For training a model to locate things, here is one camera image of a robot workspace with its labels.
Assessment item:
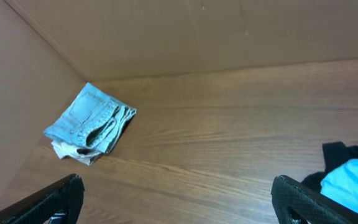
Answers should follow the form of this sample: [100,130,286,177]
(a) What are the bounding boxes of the light blue denim shorts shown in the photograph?
[44,83,137,154]

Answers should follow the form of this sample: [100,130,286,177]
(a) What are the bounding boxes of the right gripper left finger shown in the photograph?
[0,174,85,224]

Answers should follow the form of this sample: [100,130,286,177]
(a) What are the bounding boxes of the black garment under pile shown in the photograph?
[301,142,358,192]

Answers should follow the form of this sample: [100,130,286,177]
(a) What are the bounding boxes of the light blue printed t-shirt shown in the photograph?
[320,159,358,213]

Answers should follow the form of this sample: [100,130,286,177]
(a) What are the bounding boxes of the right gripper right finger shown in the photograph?
[271,175,358,224]

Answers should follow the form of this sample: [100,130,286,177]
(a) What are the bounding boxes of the folded beige shorts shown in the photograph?
[51,141,103,166]

